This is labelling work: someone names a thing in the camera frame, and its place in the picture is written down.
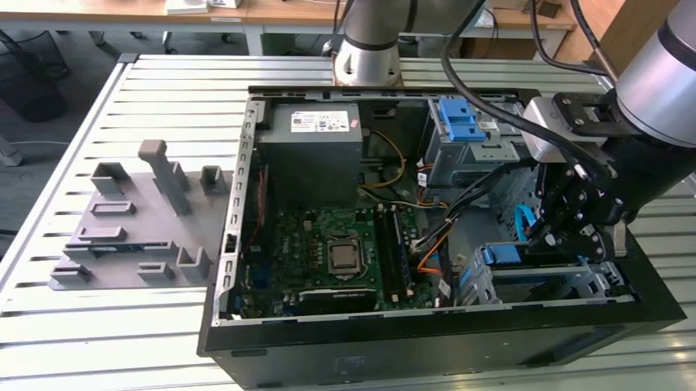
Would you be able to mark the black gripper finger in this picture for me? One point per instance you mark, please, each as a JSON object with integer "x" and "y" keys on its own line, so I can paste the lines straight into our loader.
{"x": 585, "y": 240}
{"x": 555, "y": 195}

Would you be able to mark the hard disk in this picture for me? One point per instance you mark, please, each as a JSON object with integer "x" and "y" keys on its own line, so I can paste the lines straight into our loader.
{"x": 506, "y": 254}

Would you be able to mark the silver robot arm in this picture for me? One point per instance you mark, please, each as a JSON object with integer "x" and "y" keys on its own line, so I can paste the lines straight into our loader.
{"x": 663, "y": 81}

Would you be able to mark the silver disk bay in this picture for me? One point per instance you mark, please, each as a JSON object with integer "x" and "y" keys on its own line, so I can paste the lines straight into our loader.
{"x": 534, "y": 271}

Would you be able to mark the silver optical drive cage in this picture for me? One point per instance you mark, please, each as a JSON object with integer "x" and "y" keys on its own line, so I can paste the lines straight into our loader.
{"x": 479, "y": 156}

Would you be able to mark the blue bay latch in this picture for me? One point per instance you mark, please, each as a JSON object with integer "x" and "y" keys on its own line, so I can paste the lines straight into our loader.
{"x": 460, "y": 122}

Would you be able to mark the black RAM slot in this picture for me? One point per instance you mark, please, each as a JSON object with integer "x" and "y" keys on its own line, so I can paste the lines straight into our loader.
{"x": 386, "y": 252}

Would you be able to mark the silver CPU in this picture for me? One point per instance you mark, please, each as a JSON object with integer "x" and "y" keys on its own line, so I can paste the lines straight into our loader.
{"x": 344, "y": 256}

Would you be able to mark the wooden cabinet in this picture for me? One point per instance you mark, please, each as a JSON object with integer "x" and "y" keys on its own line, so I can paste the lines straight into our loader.
{"x": 637, "y": 24}

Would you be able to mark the CPU socket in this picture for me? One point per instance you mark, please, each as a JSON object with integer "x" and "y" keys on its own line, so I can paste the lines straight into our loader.
{"x": 345, "y": 275}

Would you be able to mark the wooden top desk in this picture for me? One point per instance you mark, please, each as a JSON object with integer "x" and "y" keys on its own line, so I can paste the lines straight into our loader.
{"x": 109, "y": 8}
{"x": 516, "y": 18}

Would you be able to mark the grey power supply unit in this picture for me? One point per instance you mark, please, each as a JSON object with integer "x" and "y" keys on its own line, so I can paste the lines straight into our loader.
{"x": 311, "y": 171}

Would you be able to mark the black PC case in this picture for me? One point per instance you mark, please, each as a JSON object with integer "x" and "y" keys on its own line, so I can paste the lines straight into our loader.
{"x": 382, "y": 350}

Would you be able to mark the black graphics card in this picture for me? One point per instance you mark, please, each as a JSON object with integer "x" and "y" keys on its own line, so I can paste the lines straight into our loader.
{"x": 337, "y": 301}

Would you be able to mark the green motherboard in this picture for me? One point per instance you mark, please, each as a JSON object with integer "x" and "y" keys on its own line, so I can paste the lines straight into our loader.
{"x": 295, "y": 228}

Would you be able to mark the grey parts rack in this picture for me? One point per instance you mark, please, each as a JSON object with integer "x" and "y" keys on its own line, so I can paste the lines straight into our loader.
{"x": 142, "y": 228}

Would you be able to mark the white labelled box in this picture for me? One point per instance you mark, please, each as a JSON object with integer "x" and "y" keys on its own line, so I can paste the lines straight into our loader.
{"x": 224, "y": 3}

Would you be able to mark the RAM stick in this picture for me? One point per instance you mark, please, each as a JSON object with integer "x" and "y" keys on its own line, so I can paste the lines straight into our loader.
{"x": 117, "y": 249}

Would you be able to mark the black wastebasket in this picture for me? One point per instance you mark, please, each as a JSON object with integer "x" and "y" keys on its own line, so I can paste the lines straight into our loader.
{"x": 33, "y": 81}

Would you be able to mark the grey wrist bracket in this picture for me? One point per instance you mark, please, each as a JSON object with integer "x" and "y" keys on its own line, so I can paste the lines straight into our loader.
{"x": 621, "y": 240}

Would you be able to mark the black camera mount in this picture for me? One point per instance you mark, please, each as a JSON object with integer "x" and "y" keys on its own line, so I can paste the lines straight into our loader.
{"x": 571, "y": 102}

